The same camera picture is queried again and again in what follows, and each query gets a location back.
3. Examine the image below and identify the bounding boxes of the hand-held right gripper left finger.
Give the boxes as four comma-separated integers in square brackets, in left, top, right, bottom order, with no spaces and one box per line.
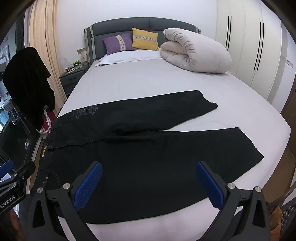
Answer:
[28,161,103,241]

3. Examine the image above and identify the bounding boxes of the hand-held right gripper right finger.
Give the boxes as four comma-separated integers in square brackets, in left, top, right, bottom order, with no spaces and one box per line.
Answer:
[195,161,271,241]

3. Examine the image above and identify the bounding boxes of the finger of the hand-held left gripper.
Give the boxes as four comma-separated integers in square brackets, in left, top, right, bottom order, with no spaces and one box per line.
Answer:
[0,161,36,187]
[0,159,15,178]

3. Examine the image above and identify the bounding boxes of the black denim pants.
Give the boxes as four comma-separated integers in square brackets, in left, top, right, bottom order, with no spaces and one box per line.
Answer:
[38,90,264,225]

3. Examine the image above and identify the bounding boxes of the red and white bag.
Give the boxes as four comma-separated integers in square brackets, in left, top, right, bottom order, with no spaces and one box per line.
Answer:
[40,109,57,135]

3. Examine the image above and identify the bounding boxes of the orange brown cloth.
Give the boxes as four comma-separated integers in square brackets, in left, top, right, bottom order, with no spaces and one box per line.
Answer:
[269,205,284,234]

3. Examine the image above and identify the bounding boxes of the black hanging jacket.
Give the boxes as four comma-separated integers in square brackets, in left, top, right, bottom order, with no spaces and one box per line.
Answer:
[3,47,56,133]

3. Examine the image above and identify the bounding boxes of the black mesh chair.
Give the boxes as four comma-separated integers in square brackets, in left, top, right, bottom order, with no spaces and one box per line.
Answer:
[266,185,296,241]

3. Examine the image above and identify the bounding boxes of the dark grey nightstand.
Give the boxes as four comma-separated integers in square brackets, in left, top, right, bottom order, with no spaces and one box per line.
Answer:
[59,64,90,99]

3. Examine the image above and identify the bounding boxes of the bed with grey headboard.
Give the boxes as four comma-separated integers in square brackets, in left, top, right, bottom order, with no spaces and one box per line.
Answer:
[38,17,291,241]

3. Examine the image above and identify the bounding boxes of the rolled cream duvet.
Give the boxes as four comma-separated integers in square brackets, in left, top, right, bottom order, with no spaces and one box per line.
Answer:
[160,28,233,74]

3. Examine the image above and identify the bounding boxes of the white pillow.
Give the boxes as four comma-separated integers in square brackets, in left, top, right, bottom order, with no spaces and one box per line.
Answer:
[94,50,165,67]

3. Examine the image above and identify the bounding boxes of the beige curtain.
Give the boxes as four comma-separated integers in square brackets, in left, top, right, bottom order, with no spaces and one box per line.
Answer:
[28,0,67,112]

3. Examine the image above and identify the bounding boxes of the purple pillow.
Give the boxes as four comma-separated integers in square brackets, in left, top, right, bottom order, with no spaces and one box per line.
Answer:
[102,33,138,55]

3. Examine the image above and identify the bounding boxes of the white wardrobe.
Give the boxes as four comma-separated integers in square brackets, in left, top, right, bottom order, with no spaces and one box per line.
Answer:
[216,0,296,114]

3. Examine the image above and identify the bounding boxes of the yellow pillow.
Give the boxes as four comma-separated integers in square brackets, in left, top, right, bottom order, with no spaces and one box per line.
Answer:
[132,28,160,51]

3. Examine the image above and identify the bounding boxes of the white wire basket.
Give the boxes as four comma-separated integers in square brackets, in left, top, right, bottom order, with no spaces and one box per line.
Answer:
[60,58,84,73]

